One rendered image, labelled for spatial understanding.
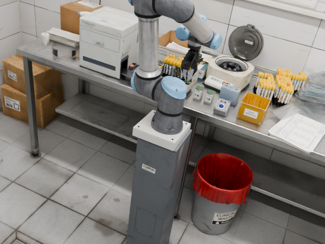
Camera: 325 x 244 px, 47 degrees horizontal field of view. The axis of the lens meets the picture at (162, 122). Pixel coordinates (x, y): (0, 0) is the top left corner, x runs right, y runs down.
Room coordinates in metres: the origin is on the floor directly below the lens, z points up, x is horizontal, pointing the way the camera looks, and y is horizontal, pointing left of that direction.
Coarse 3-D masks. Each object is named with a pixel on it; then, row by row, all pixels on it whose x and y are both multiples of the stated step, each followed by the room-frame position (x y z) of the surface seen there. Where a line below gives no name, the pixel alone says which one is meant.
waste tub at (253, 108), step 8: (248, 96) 1.79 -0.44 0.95; (256, 96) 1.77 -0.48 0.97; (240, 104) 1.67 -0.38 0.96; (248, 104) 1.66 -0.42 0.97; (256, 104) 1.77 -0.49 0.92; (264, 104) 1.75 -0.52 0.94; (240, 112) 1.67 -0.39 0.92; (248, 112) 1.65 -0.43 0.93; (256, 112) 1.64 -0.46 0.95; (264, 112) 1.63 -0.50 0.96; (248, 120) 1.65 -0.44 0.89; (256, 120) 1.63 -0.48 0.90
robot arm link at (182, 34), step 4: (180, 28) 1.71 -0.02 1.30; (184, 28) 1.71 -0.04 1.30; (176, 32) 1.72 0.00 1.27; (180, 32) 1.71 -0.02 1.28; (184, 32) 1.70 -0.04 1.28; (188, 32) 1.70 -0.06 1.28; (176, 36) 1.72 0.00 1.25; (180, 36) 1.71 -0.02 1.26; (184, 36) 1.70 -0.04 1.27; (188, 36) 1.70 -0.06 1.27; (192, 36) 1.69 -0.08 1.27; (180, 40) 1.71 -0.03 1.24; (184, 40) 1.70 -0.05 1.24; (192, 40) 1.70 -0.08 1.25
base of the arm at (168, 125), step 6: (156, 114) 1.43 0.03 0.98; (162, 114) 1.41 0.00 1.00; (168, 114) 1.40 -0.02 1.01; (174, 114) 1.40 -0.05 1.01; (180, 114) 1.43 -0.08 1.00; (156, 120) 1.41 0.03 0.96; (162, 120) 1.40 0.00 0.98; (168, 120) 1.39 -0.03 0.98; (174, 120) 1.40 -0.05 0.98; (180, 120) 1.43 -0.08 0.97; (156, 126) 1.39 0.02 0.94; (162, 126) 1.38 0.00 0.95; (168, 126) 1.39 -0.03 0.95; (174, 126) 1.39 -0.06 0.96; (180, 126) 1.41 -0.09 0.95; (162, 132) 1.38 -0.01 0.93; (168, 132) 1.38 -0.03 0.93; (174, 132) 1.38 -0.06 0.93
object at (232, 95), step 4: (224, 84) 1.84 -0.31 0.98; (224, 88) 1.81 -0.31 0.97; (228, 88) 1.80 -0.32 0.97; (232, 88) 1.81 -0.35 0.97; (236, 88) 1.81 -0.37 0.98; (220, 92) 1.81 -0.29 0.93; (224, 92) 1.80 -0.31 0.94; (228, 92) 1.79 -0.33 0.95; (232, 92) 1.79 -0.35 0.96; (236, 92) 1.78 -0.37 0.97; (220, 96) 1.81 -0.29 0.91; (224, 96) 1.80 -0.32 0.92; (228, 96) 1.79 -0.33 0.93; (232, 96) 1.78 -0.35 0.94; (236, 96) 1.77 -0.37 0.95; (228, 100) 1.79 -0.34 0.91; (232, 100) 1.78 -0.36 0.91; (236, 100) 1.78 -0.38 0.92; (232, 104) 1.78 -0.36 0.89; (236, 104) 1.80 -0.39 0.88
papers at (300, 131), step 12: (288, 120) 1.70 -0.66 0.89; (300, 120) 1.72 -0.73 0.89; (312, 120) 1.74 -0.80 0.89; (276, 132) 1.57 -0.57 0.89; (288, 132) 1.59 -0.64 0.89; (300, 132) 1.60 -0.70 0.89; (312, 132) 1.62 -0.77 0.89; (324, 132) 1.64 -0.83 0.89; (300, 144) 1.50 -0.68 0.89; (312, 144) 1.51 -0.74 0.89
